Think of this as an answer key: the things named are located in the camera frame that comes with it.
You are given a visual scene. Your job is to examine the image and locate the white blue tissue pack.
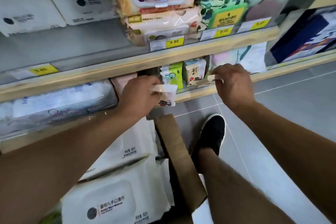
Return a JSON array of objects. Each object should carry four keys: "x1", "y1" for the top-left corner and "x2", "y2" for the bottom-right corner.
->
[{"x1": 0, "y1": 79, "x2": 118, "y2": 140}]

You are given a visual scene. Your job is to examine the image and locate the person's right hand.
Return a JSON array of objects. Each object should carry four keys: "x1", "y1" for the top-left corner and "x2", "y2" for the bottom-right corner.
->
[{"x1": 211, "y1": 63, "x2": 257, "y2": 113}]

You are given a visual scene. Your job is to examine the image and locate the wooden edged grey shelf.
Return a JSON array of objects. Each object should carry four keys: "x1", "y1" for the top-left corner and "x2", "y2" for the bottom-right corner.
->
[{"x1": 0, "y1": 0, "x2": 336, "y2": 153}]

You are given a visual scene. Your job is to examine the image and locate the person's left forearm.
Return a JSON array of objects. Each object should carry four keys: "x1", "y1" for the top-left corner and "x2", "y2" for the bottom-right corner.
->
[{"x1": 0, "y1": 105, "x2": 140, "y2": 224}]

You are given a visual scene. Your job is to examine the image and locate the person's right black shoe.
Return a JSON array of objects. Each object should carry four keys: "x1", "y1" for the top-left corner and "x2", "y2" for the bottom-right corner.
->
[{"x1": 191, "y1": 113, "x2": 227, "y2": 173}]

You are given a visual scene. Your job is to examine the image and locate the pastel floral towel pack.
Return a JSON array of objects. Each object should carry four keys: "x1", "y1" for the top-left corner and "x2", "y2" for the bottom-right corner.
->
[{"x1": 210, "y1": 47, "x2": 247, "y2": 71}]

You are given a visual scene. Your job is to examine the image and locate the white pastel towel pack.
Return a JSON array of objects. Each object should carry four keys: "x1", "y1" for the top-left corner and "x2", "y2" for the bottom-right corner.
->
[{"x1": 237, "y1": 42, "x2": 268, "y2": 74}]

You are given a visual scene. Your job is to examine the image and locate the dark blue printed pack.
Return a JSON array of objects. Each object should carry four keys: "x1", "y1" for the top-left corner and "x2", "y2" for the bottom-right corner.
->
[{"x1": 270, "y1": 7, "x2": 336, "y2": 64}]

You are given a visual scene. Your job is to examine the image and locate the person's left hand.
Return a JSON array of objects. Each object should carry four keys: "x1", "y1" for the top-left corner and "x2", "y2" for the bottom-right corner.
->
[{"x1": 117, "y1": 75, "x2": 161, "y2": 122}]

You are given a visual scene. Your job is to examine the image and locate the person's white shorts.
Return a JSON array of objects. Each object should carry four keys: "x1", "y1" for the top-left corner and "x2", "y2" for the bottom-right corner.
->
[{"x1": 191, "y1": 174, "x2": 215, "y2": 224}]

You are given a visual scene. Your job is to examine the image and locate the person's right forearm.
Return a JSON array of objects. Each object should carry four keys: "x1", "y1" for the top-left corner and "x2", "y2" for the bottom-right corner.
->
[{"x1": 232, "y1": 100, "x2": 336, "y2": 222}]

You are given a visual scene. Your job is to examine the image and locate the yellow white price tag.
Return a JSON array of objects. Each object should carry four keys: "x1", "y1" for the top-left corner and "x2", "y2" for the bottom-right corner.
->
[
  {"x1": 12, "y1": 63, "x2": 59, "y2": 80},
  {"x1": 149, "y1": 35, "x2": 186, "y2": 52},
  {"x1": 200, "y1": 25, "x2": 234, "y2": 42},
  {"x1": 237, "y1": 17, "x2": 272, "y2": 33}
]

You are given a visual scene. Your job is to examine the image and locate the brown cardboard box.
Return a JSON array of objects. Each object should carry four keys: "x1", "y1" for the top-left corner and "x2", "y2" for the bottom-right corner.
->
[{"x1": 0, "y1": 108, "x2": 208, "y2": 224}]

